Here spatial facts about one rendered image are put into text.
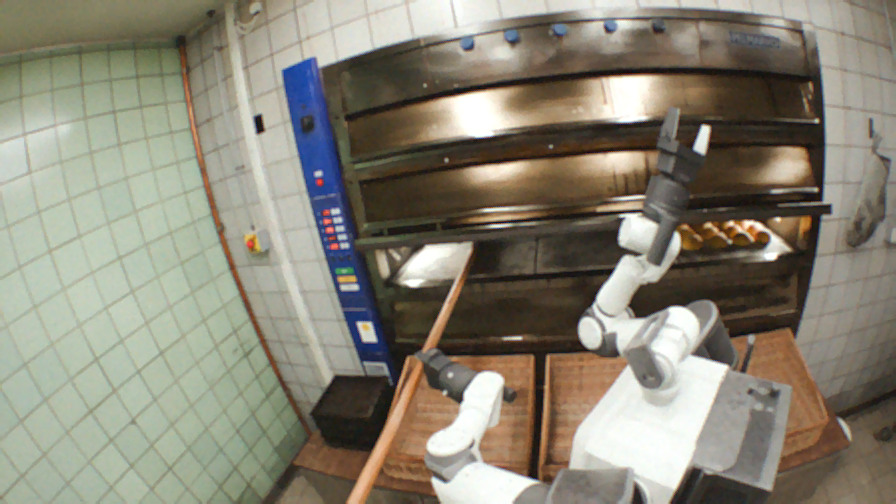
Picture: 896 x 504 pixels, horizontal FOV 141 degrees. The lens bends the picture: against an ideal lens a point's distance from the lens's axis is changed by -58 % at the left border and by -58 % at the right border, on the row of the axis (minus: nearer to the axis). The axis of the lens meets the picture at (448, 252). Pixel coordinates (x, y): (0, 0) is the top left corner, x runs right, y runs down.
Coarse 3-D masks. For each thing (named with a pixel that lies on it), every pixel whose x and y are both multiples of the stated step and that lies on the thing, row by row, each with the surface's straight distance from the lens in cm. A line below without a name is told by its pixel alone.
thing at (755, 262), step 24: (672, 264) 148; (696, 264) 149; (720, 264) 152; (744, 264) 157; (768, 264) 164; (792, 264) 172; (408, 288) 150; (432, 288) 147; (480, 288) 142; (504, 288) 140; (528, 288) 139
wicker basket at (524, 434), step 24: (408, 360) 164; (456, 360) 159; (480, 360) 156; (528, 360) 153; (504, 384) 159; (528, 384) 158; (408, 408) 167; (432, 408) 174; (456, 408) 170; (504, 408) 165; (528, 408) 139; (408, 432) 168; (432, 432) 165; (504, 432) 158; (528, 432) 134; (408, 456) 158; (504, 456) 150; (528, 456) 132
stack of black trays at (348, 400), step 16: (336, 384) 176; (352, 384) 172; (368, 384) 169; (384, 384) 164; (320, 400) 169; (336, 400) 167; (352, 400) 163; (368, 400) 160; (384, 400) 163; (320, 416) 161; (336, 416) 157; (352, 416) 156; (368, 416) 151; (384, 416) 166; (320, 432) 171; (336, 432) 164; (352, 432) 161; (368, 432) 155; (352, 448) 171; (368, 448) 165
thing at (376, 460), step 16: (464, 272) 145; (448, 304) 123; (432, 336) 108; (416, 368) 97; (416, 384) 94; (400, 400) 89; (400, 416) 86; (384, 432) 83; (384, 448) 80; (368, 464) 78; (368, 480) 76; (352, 496) 75
